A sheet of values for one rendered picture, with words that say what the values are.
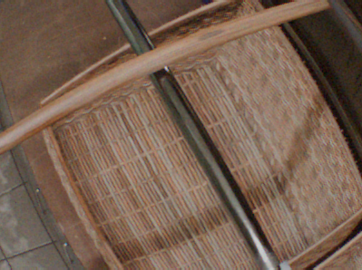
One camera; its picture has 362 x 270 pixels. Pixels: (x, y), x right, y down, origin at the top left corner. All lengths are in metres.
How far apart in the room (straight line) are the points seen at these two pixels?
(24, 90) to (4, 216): 0.61
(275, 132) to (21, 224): 0.90
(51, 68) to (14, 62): 0.12
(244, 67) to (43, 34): 0.48
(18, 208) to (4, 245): 0.15
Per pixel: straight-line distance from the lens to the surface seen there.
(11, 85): 2.16
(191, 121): 1.41
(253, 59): 2.00
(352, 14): 1.23
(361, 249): 1.80
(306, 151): 1.92
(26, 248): 2.60
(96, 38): 2.19
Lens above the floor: 2.42
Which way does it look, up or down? 63 degrees down
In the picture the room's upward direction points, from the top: 2 degrees clockwise
